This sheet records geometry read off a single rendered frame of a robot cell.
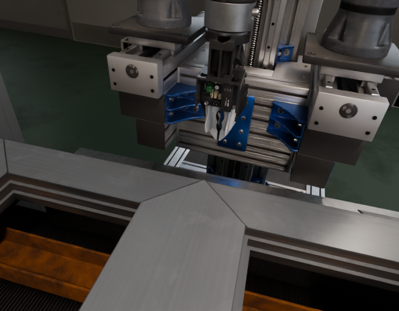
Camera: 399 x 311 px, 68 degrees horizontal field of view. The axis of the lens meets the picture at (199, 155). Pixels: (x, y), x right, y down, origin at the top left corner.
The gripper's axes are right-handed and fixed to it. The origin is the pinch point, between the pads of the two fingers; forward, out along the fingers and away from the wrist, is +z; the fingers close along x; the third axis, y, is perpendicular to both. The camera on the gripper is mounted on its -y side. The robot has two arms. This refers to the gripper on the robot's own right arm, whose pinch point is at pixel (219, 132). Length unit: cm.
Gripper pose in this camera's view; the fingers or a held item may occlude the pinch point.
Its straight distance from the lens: 60.1
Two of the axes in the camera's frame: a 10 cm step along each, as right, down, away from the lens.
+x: 9.7, 1.8, -1.7
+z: -0.5, 8.0, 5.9
